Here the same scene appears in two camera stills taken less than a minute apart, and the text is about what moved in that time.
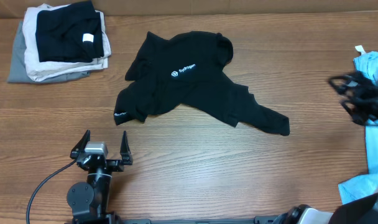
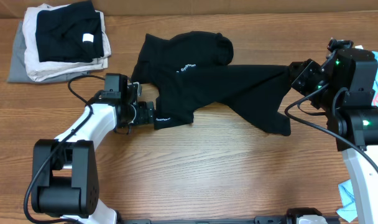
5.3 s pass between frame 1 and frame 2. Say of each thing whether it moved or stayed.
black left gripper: moved
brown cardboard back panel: stayed
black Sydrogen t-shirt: moved
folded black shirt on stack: stayed
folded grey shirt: stayed
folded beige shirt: stayed
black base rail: stayed
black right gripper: moved
